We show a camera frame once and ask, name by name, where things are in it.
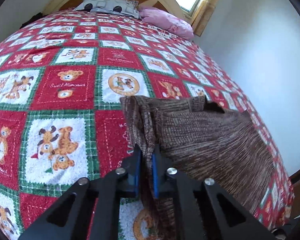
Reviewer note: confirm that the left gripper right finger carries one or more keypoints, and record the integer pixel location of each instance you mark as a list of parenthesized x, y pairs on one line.
[(202, 209)]

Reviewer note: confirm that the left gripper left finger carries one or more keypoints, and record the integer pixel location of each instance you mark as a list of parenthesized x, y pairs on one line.
[(89, 209)]

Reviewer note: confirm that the brown knit sweater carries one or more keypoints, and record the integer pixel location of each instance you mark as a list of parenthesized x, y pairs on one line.
[(203, 140)]

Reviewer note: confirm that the red patchwork bedspread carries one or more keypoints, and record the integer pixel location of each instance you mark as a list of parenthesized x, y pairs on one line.
[(61, 80)]

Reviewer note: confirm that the yellow right curtain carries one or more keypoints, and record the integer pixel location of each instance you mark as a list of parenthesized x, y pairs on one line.
[(201, 15)]

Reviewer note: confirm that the pink pillow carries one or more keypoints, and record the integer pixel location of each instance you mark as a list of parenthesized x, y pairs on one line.
[(166, 21)]

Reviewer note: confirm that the black cloth beside bed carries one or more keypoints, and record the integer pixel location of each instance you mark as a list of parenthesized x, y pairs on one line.
[(32, 19)]

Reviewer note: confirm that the grey patterned pillow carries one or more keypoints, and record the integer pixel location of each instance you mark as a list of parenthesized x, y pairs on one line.
[(115, 7)]

